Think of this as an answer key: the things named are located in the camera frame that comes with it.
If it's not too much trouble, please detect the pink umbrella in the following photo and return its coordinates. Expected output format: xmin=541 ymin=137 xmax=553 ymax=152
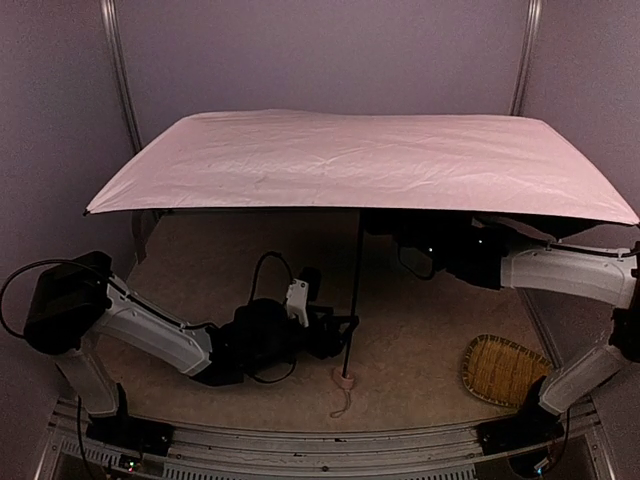
xmin=86 ymin=110 xmax=639 ymax=415

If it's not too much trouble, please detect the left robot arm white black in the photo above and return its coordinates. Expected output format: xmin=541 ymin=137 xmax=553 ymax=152
xmin=1 ymin=251 xmax=359 ymax=447

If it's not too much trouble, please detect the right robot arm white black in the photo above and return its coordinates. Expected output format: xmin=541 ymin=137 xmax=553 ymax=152
xmin=389 ymin=210 xmax=639 ymax=454

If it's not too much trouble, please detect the woven bamboo tray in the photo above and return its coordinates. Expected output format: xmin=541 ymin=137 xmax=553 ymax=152
xmin=460 ymin=334 xmax=552 ymax=409

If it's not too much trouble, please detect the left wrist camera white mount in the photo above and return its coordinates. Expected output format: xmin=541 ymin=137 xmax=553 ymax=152
xmin=285 ymin=267 xmax=322 ymax=328

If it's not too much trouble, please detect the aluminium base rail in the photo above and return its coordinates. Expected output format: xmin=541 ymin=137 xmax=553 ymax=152
xmin=31 ymin=399 xmax=615 ymax=479

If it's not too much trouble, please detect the right aluminium frame post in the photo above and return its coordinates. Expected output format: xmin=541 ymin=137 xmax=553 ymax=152
xmin=509 ymin=0 xmax=543 ymax=116

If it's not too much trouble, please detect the aluminium frame post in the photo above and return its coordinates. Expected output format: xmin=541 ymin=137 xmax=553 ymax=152
xmin=509 ymin=0 xmax=543 ymax=116
xmin=100 ymin=0 xmax=142 ymax=153

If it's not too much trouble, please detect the left aluminium frame post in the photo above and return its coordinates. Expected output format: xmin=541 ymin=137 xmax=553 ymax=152
xmin=100 ymin=0 xmax=142 ymax=153

